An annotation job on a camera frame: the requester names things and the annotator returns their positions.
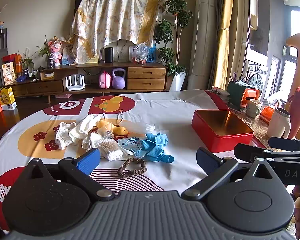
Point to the clear crumpled plastic bag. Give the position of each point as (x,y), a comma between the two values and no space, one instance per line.
(277,97)

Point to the floral bed sheet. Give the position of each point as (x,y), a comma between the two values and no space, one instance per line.
(115,15)

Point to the yellow curtain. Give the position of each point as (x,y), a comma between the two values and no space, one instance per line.
(223,42)

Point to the purple kettlebell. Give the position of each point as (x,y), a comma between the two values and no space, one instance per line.
(118,82)

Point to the clear mesh sachet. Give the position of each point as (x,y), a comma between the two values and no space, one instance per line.
(105,133)

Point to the white steel-lined mug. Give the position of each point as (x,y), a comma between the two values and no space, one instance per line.
(276,127)

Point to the orange packet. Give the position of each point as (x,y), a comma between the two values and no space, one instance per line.
(266,113)

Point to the pink doll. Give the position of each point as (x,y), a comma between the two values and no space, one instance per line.
(55,52)

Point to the glass vase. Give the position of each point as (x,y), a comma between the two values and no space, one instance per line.
(101,57)

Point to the leafy green potted plant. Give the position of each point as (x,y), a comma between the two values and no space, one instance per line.
(27,62)

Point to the blue rubber glove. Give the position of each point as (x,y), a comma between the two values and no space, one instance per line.
(153,147)

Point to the gold patterned table cover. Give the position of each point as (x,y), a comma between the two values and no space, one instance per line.
(260,130)

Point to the pink toy suitcase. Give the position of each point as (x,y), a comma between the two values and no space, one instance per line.
(104,81)

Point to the orange gift box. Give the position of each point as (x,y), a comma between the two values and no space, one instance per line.
(13,58)

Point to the small white box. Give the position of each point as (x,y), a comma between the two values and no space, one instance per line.
(47,76)

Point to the yellow rubber duck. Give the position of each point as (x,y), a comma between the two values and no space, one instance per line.
(121,130)

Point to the green wall sticker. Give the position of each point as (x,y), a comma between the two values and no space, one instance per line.
(284,50)

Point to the printed white tablecloth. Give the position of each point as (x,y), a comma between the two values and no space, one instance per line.
(165,110)

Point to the white router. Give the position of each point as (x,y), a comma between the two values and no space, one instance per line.
(75,88)

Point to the pink flat box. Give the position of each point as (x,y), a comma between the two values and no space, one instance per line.
(63,96)

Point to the red water bottle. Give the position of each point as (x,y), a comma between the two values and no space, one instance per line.
(298,115)

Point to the green lidded mug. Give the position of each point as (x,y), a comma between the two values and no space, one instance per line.
(252,110)

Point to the yellow carton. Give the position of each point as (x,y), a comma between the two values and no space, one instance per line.
(7,100)

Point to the potted green tree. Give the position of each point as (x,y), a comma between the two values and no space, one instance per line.
(178,81)

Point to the blue toy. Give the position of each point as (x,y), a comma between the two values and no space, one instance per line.
(21,79)

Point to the green and orange storage box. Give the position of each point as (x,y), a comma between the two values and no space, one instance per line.
(236,95)

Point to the brown hair scrunchie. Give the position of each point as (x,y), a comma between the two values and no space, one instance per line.
(121,172)

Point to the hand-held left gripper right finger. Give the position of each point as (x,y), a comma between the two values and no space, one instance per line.
(207,161)

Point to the white waffle towel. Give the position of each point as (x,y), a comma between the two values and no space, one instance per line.
(83,127)

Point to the yellow and white cereal box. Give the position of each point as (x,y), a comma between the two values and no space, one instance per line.
(8,75)

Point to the white standing air conditioner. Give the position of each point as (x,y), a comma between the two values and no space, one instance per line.
(205,42)

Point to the bag of cotton swabs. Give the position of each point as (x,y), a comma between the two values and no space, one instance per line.
(110,150)

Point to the small plant in patterned pot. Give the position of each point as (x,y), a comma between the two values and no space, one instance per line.
(50,63)

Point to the wooden TV cabinet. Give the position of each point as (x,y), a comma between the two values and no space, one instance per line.
(145,73)

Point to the red tin box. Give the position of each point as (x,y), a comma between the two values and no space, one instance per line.
(222,140)

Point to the white washing machine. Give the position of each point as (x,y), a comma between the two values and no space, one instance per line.
(258,80)

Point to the small toy figurine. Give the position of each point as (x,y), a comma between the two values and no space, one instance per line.
(1,25)

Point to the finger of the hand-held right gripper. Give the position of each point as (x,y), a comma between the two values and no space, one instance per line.
(247,152)
(285,143)

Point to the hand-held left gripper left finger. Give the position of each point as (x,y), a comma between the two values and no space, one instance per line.
(88,161)

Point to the blue picture box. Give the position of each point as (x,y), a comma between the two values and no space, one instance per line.
(67,55)

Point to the black cylinder speaker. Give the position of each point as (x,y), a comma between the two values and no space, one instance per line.
(109,55)

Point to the black television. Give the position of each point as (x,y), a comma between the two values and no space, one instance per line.
(78,0)

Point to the small white cloth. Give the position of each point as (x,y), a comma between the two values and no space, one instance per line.
(146,128)

